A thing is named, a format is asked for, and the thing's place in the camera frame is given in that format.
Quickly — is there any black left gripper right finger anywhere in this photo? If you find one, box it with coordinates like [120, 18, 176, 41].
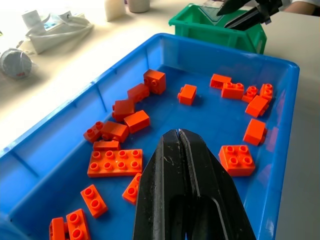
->
[177, 128, 257, 240]

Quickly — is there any person in white clothing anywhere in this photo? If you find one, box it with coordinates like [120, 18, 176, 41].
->
[283, 0, 320, 16]

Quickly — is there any clear plastic blister pack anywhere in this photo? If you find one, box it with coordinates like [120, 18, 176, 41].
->
[199, 0, 227, 27]

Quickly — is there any white plastic cup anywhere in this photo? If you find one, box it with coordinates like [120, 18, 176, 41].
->
[104, 0, 125, 22]

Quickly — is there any white bag with power strip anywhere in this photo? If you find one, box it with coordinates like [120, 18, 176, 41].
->
[20, 9, 95, 55]

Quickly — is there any large orange eight-stud brick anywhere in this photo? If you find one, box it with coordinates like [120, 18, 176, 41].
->
[87, 149, 144, 179]

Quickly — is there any small orange building brick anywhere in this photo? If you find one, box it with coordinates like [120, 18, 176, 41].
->
[123, 109, 151, 134]
[220, 81, 245, 101]
[177, 84, 198, 106]
[83, 121, 105, 144]
[65, 208, 92, 240]
[100, 121, 130, 144]
[244, 95, 270, 119]
[242, 118, 268, 146]
[121, 172, 143, 206]
[241, 85, 259, 104]
[92, 140, 122, 152]
[48, 217, 69, 240]
[259, 83, 274, 102]
[143, 69, 167, 95]
[80, 184, 109, 219]
[209, 73, 233, 90]
[126, 83, 151, 104]
[111, 99, 136, 123]

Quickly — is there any blue plastic bin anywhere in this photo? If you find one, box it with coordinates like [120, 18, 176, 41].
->
[0, 33, 301, 240]

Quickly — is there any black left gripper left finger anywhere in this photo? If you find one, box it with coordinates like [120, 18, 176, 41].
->
[132, 129, 189, 240]

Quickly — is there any grey wrapped tape roll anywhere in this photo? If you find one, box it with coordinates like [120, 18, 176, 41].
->
[0, 48, 34, 80]

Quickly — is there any beige paper cup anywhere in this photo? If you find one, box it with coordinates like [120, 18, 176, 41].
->
[127, 0, 151, 14]

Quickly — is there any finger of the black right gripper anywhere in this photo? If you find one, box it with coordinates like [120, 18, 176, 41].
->
[223, 6, 264, 31]
[216, 0, 252, 17]

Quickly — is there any orange four-stud square brick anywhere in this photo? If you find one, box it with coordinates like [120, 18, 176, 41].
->
[218, 144, 257, 178]

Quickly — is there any green plastic bin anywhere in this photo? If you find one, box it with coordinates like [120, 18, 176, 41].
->
[168, 3, 268, 55]

